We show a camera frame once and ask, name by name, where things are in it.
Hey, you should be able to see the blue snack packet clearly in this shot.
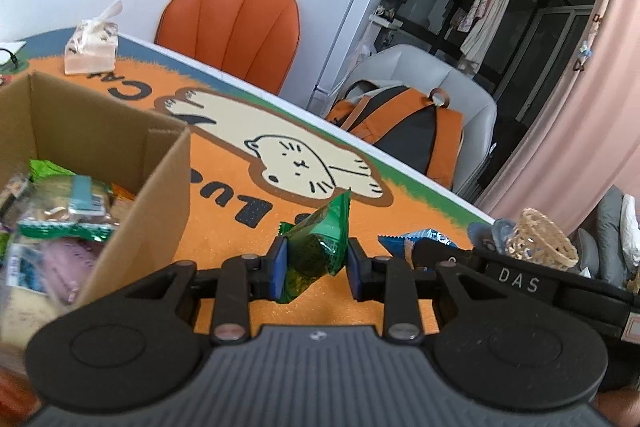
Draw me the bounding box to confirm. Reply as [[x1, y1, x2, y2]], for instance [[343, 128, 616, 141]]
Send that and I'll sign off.
[[378, 229, 457, 265]]

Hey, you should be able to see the dark green snack packet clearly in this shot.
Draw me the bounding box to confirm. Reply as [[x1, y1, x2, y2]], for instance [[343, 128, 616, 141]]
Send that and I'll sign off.
[[277, 190, 352, 305]]

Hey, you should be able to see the bright green plum packet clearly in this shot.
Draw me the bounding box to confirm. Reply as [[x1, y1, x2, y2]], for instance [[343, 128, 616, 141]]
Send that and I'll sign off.
[[29, 158, 75, 182]]

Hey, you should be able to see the orange rice cracker packet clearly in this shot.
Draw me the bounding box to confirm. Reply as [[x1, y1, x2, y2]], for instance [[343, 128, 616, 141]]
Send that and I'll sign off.
[[110, 184, 136, 221]]

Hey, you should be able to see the light blue cracker packet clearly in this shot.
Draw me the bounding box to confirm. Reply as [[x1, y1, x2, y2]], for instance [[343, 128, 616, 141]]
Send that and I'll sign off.
[[17, 174, 119, 243]]

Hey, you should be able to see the long white bread packet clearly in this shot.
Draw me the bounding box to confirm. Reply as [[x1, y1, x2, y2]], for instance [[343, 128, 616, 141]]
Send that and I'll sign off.
[[1, 237, 62, 350]]

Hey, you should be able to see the person right hand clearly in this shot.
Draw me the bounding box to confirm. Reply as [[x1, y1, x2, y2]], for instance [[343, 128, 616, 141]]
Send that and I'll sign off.
[[594, 388, 640, 427]]

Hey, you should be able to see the grey cushion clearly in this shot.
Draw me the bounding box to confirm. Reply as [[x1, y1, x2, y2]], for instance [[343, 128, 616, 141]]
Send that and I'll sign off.
[[572, 185, 639, 289]]

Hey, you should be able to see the blue plate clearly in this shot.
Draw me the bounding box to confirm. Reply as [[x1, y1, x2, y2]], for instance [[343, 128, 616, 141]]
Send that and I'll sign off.
[[466, 219, 515, 255]]

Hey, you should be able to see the colourful cat table mat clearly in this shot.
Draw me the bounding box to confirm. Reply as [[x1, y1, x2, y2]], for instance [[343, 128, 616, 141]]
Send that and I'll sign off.
[[1, 30, 482, 303]]

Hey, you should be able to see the woven bamboo basket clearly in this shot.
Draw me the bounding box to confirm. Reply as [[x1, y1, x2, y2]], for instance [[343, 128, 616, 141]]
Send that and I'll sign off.
[[506, 208, 579, 271]]

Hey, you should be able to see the orange black backpack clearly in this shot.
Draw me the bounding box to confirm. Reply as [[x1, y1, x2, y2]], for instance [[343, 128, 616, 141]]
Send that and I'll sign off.
[[326, 79, 464, 188]]

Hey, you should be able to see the cardboard box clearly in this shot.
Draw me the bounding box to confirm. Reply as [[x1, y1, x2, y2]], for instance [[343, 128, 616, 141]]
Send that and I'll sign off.
[[1, 72, 190, 349]]

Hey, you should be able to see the pink curtain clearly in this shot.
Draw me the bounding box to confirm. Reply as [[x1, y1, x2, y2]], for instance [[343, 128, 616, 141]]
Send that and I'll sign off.
[[476, 0, 639, 232]]

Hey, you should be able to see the white grey chair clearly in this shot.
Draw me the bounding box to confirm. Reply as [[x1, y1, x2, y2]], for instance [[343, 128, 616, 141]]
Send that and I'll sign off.
[[326, 44, 497, 196]]

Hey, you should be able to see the orange chair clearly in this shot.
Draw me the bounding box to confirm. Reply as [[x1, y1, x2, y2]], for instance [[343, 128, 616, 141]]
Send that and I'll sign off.
[[154, 0, 300, 94]]

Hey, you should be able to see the tissue pack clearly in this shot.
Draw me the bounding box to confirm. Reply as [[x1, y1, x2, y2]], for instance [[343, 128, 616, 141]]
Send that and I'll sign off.
[[64, 0, 122, 76]]

